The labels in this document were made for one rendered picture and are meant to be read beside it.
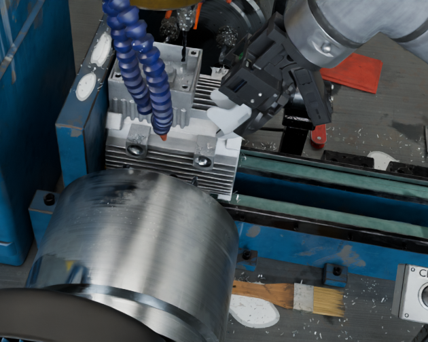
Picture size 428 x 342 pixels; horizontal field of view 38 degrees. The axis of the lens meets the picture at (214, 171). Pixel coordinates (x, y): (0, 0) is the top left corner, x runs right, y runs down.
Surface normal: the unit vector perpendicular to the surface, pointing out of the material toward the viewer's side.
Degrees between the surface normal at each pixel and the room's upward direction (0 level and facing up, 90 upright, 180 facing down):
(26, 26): 26
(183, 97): 90
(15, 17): 90
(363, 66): 1
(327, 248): 90
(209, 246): 43
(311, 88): 91
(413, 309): 33
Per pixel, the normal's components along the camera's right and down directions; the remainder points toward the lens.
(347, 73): 0.06, -0.65
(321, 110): -0.09, 0.77
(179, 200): 0.43, -0.54
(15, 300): -0.18, -0.66
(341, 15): -0.46, 0.49
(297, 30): -0.72, 0.11
